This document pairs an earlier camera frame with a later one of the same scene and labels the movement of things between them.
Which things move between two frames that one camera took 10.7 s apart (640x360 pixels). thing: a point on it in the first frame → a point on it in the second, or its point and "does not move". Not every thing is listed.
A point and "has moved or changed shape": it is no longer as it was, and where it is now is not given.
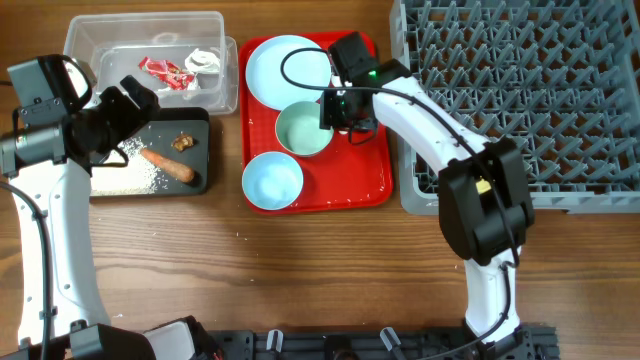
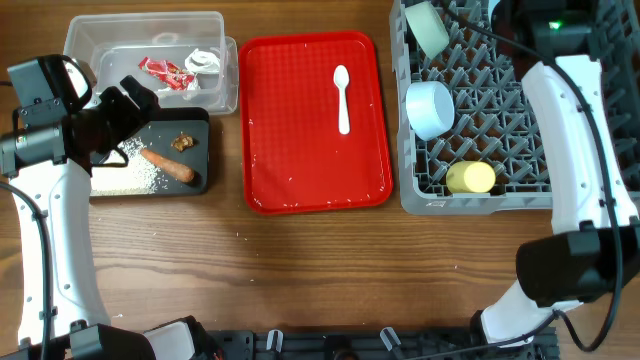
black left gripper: x=144 y=98 does not move
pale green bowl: x=298 y=128 → x=427 y=28
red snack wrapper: x=167 y=73 does not move
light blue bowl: x=272 y=180 has moved or changed shape
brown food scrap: x=182 y=141 does not move
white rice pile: x=138 y=177 does not move
